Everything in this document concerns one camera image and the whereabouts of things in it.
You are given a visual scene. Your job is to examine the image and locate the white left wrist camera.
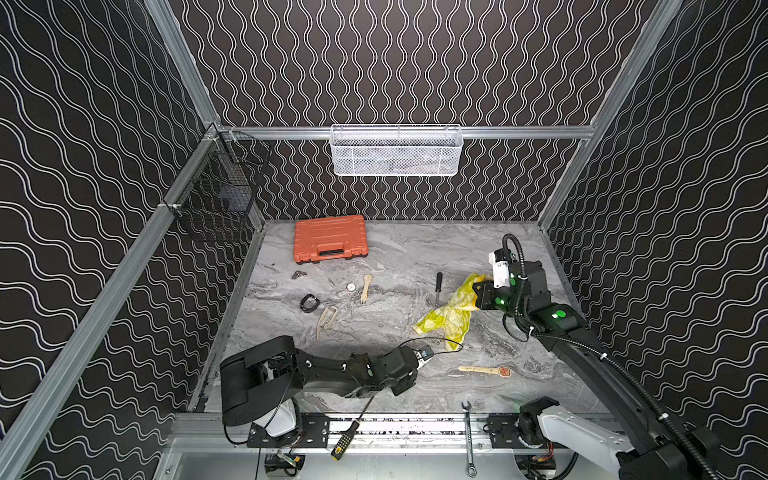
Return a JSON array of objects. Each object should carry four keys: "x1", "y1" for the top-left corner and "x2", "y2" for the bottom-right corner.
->
[{"x1": 414, "y1": 345, "x2": 435, "y2": 364}]

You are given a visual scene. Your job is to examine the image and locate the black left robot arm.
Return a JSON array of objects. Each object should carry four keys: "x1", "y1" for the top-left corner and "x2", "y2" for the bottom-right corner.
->
[{"x1": 220, "y1": 335, "x2": 435, "y2": 447}]

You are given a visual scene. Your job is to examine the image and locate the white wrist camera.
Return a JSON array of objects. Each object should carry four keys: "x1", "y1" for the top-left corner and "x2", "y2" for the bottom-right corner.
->
[
  {"x1": 414, "y1": 345, "x2": 435, "y2": 364},
  {"x1": 488, "y1": 249, "x2": 517, "y2": 288}
]

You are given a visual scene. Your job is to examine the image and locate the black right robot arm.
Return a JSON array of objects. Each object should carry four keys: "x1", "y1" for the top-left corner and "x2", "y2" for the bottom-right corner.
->
[{"x1": 472, "y1": 233, "x2": 720, "y2": 479}]

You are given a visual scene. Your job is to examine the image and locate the red plastic tool case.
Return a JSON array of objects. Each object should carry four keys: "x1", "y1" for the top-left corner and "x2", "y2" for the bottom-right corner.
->
[{"x1": 293, "y1": 215, "x2": 369, "y2": 264}]

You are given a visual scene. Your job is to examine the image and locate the orange strap watch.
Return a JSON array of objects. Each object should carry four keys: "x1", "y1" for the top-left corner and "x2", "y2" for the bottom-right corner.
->
[{"x1": 458, "y1": 366, "x2": 512, "y2": 378}]

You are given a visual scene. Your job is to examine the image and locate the silver combination wrench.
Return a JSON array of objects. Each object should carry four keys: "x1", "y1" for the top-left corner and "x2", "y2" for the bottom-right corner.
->
[{"x1": 461, "y1": 401, "x2": 477, "y2": 479}]

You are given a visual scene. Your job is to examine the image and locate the black wire basket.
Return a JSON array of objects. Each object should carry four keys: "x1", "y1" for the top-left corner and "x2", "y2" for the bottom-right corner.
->
[{"x1": 171, "y1": 132, "x2": 274, "y2": 244}]

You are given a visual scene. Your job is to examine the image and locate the black yellow screwdriver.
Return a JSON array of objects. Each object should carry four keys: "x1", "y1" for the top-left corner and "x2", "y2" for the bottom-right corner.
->
[{"x1": 331, "y1": 396, "x2": 374, "y2": 461}]

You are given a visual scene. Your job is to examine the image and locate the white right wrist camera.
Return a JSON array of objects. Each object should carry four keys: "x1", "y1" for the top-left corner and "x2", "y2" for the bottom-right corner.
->
[{"x1": 488, "y1": 249, "x2": 517, "y2": 288}]

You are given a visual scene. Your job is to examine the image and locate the yellow green white towel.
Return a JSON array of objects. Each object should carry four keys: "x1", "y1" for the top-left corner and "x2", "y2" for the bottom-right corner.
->
[{"x1": 413, "y1": 273, "x2": 486, "y2": 343}]

